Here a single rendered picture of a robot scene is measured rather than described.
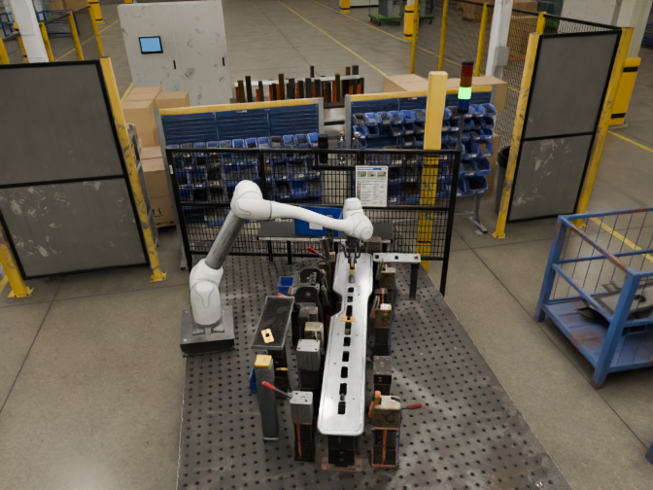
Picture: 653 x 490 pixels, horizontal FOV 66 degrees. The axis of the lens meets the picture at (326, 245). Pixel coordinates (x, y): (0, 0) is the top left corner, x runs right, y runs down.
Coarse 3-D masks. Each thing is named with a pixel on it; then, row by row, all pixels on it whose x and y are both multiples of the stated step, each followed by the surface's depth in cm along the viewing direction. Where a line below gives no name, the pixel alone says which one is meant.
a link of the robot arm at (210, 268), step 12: (240, 192) 264; (228, 216) 275; (228, 228) 276; (240, 228) 279; (216, 240) 282; (228, 240) 279; (216, 252) 282; (228, 252) 286; (204, 264) 286; (216, 264) 285; (192, 276) 290; (204, 276) 285; (216, 276) 287
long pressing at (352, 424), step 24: (336, 264) 301; (360, 264) 301; (336, 288) 281; (360, 288) 280; (360, 312) 261; (336, 336) 245; (360, 336) 245; (336, 360) 231; (360, 360) 231; (336, 384) 218; (360, 384) 218; (336, 408) 206; (360, 408) 206; (336, 432) 197; (360, 432) 196
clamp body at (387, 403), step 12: (384, 396) 204; (396, 396) 204; (384, 408) 199; (396, 408) 198; (384, 420) 202; (396, 420) 201; (384, 432) 206; (384, 444) 210; (372, 456) 219; (384, 456) 213; (396, 468) 215
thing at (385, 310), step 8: (384, 304) 259; (376, 312) 257; (384, 312) 257; (392, 312) 261; (376, 320) 260; (384, 320) 260; (376, 328) 263; (384, 328) 261; (376, 336) 266; (384, 336) 265; (376, 344) 268; (384, 344) 268; (376, 352) 271; (384, 352) 270
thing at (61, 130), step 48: (0, 96) 374; (48, 96) 380; (96, 96) 386; (0, 144) 391; (48, 144) 397; (96, 144) 404; (0, 192) 410; (48, 192) 417; (96, 192) 424; (0, 240) 427; (48, 240) 437; (96, 240) 446; (144, 240) 455
